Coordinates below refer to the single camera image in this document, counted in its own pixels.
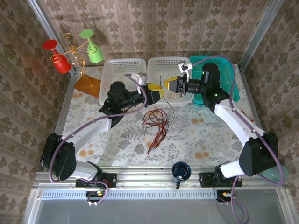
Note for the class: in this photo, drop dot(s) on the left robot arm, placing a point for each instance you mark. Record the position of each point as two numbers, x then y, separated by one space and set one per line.
88 130

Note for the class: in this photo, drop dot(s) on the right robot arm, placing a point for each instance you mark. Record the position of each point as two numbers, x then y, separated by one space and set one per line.
231 121

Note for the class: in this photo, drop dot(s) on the teal perforated plastic basket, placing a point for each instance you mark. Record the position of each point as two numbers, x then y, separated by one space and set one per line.
226 74

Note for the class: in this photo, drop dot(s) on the white perforated plastic basket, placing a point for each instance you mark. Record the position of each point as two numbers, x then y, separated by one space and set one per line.
116 70
163 65

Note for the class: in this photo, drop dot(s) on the green plastic wine glass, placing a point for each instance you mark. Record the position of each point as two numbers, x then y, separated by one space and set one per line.
94 53

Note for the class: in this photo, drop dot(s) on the floral tablecloth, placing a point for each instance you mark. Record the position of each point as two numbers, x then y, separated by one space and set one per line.
112 149

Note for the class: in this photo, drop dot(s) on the red plastic wine glass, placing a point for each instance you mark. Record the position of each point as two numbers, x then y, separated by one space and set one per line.
61 63

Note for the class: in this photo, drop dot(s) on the dark blue mug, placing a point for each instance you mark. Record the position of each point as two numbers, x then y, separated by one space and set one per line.
181 171

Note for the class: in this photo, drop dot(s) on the translucent teal plastic cup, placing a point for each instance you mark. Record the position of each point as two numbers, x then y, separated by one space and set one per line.
275 177

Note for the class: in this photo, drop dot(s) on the grey metal shelf panel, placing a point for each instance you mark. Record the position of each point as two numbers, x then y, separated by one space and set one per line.
151 212

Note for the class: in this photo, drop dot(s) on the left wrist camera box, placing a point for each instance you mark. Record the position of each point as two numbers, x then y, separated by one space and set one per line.
141 78

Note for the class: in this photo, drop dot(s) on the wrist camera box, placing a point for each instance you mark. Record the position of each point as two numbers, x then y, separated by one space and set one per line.
141 78
185 66

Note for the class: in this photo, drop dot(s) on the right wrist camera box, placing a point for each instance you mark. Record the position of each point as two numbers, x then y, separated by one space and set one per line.
185 66

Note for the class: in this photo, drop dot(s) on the aluminium table side rail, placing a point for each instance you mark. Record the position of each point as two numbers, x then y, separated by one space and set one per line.
246 88
63 109

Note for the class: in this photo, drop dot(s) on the aluminium frame post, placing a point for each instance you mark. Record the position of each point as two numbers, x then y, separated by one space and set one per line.
259 32
46 25

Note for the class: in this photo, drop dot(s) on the aluminium mounting rail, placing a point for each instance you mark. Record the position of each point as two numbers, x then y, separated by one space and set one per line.
144 177

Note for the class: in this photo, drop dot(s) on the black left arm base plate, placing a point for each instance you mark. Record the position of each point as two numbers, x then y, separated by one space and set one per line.
109 179

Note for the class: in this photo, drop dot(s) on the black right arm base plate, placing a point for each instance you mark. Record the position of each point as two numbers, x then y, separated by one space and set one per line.
206 179

